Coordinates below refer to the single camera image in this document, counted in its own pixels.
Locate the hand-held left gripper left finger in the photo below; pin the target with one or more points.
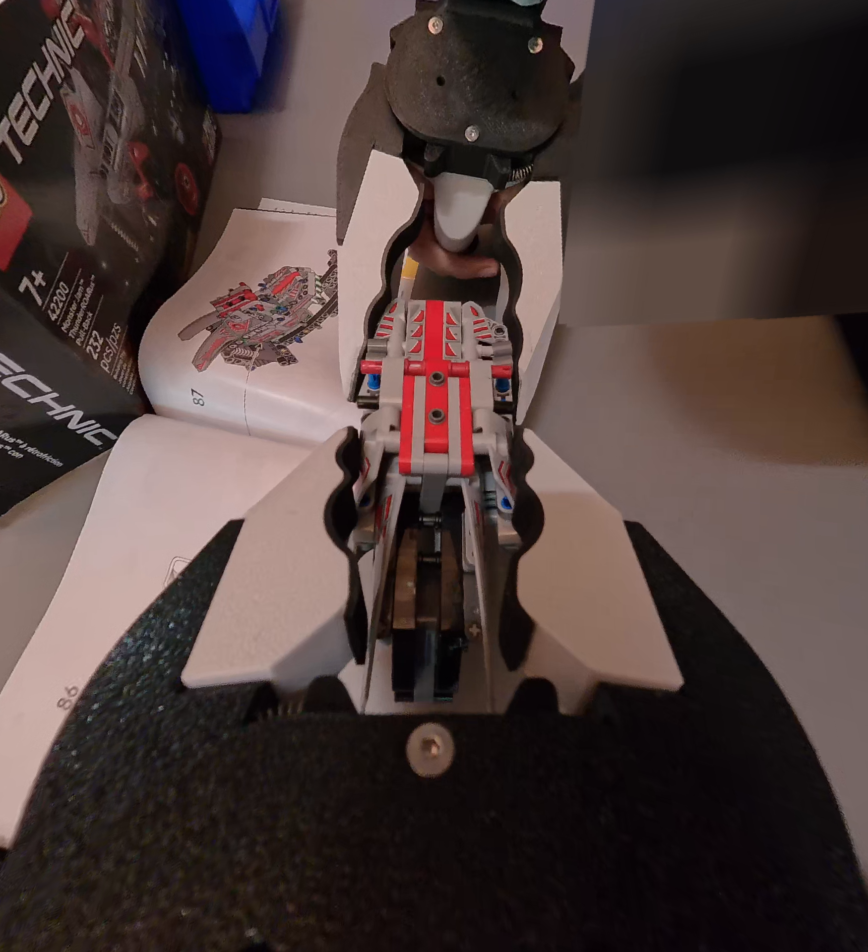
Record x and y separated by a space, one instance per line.
270 587

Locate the blue box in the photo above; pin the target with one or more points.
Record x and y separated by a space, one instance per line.
233 52

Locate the person's right hand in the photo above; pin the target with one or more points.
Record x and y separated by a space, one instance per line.
456 264

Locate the red grey toy brick vehicle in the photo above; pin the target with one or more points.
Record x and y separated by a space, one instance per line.
434 401

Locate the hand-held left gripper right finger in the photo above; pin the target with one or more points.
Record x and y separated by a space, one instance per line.
598 587

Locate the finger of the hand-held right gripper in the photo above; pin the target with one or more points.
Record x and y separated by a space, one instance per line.
363 245
542 268

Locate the open instruction booklet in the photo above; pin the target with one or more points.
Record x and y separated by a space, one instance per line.
285 387

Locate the black toy set box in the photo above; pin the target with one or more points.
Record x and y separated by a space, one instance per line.
54 297

